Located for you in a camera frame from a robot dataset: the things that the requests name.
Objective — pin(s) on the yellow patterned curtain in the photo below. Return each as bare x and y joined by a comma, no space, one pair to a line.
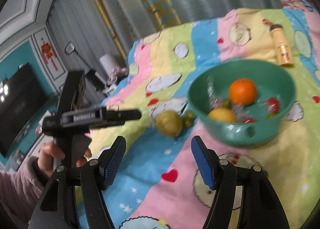
130,20

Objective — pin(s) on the yellow thermos bottle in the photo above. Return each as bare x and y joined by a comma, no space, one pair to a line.
282,47

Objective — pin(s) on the red chinese knot decoration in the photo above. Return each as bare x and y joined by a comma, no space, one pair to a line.
48,53

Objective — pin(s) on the yellow-green pear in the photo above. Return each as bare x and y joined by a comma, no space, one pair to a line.
169,123

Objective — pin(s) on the small red tomato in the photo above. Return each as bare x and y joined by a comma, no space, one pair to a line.
272,105

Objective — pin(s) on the green plastic basin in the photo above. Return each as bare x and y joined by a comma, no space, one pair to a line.
271,81

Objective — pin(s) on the large orange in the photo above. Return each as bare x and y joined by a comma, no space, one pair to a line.
243,91

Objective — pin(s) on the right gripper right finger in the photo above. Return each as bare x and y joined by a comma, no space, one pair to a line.
234,195

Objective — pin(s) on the white floor lamp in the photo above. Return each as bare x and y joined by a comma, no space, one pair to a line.
108,63

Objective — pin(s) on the red fruits bag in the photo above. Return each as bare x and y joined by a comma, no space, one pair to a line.
246,120

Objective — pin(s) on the yellow lemon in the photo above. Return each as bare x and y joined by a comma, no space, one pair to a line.
222,115

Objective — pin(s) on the small green lime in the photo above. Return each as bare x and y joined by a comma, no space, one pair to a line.
188,119

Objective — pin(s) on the clutter pile beside bed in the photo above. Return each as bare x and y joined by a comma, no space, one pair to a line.
115,77

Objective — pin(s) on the plastic-wrapped dark red fruit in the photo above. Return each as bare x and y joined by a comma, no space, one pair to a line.
214,101

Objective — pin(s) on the black television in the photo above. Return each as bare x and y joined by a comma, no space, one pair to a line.
21,97

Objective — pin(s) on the grey curtain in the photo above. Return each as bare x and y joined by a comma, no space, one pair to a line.
79,22

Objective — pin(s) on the left hand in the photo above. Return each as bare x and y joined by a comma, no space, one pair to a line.
48,153

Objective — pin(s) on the colourful cartoon bed sheet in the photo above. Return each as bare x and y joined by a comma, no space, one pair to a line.
158,185

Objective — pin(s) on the pile of folded clothes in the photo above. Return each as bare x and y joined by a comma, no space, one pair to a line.
300,5

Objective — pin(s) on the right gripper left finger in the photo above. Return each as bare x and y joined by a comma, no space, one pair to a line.
57,207

